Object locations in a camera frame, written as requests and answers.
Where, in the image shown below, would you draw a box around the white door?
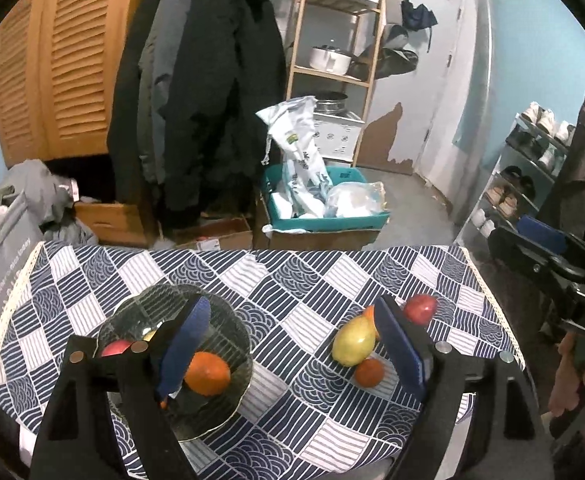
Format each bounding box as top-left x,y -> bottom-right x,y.
367,0 -> 478,181

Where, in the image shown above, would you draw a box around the steel pot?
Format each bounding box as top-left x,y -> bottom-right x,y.
313,91 -> 349,113

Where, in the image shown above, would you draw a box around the white cooking pot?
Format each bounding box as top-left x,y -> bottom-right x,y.
308,45 -> 354,73

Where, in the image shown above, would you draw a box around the dark blue umbrella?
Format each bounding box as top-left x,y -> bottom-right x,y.
401,0 -> 439,51

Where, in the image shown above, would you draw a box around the large cardboard box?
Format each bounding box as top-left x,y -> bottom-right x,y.
252,195 -> 383,251

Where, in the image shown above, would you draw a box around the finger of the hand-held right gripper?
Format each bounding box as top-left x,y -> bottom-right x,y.
516,214 -> 585,274
487,226 -> 574,287

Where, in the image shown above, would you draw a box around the wooden shelf rack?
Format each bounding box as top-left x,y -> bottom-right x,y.
285,0 -> 390,168

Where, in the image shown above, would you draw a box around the black jacket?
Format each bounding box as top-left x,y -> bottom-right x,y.
106,0 -> 168,211

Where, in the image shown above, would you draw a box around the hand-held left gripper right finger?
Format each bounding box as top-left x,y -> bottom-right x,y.
373,295 -> 555,480

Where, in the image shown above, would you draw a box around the black hooded coat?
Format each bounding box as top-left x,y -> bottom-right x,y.
160,0 -> 287,228

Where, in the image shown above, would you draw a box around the white patterned storage basket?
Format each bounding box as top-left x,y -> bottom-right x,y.
313,110 -> 365,161

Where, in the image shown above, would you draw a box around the wooden drawer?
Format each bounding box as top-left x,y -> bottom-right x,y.
74,201 -> 148,248

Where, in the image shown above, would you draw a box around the grey jacket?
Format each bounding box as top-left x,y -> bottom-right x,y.
137,0 -> 193,191

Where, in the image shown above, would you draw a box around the grey clothes pile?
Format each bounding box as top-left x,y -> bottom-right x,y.
0,159 -> 98,246

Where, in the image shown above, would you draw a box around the small labelled cardboard box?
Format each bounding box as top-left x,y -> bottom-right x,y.
172,216 -> 253,251

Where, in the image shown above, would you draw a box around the wooden louvered wardrobe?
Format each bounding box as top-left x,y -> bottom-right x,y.
0,0 -> 166,167

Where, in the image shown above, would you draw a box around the white printed plastic bag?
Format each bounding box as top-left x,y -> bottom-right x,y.
256,95 -> 333,218

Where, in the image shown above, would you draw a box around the metal shoe rack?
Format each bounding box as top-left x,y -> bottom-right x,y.
455,101 -> 575,261

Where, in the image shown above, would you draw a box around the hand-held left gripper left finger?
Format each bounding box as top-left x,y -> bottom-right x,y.
28,295 -> 212,480

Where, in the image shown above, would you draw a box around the clear plastic bag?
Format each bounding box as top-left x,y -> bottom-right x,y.
325,181 -> 388,218

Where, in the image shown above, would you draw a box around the blue white patterned tablecloth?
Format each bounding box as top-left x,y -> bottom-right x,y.
0,240 -> 525,480

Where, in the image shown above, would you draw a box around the teal plastic basket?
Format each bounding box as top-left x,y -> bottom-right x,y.
264,164 -> 390,233

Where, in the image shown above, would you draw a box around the group of shoes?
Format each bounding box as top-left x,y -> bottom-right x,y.
472,101 -> 575,238

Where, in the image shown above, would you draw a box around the clear glass bowl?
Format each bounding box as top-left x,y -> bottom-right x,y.
95,284 -> 254,442

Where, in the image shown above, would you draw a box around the yellow mango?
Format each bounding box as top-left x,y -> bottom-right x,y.
332,316 -> 377,367

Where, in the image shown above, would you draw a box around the dark hanging bag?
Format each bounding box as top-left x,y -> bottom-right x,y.
357,24 -> 419,80

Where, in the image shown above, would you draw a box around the person's right hand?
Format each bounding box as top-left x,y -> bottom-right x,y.
546,331 -> 585,418

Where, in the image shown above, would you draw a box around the silver metal pipe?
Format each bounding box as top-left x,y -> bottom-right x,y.
452,0 -> 495,228

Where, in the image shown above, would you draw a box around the red apple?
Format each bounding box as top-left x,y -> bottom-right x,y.
101,339 -> 134,358
403,294 -> 438,326

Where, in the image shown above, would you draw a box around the grey printed tote bag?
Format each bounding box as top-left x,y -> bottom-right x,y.
0,192 -> 46,333

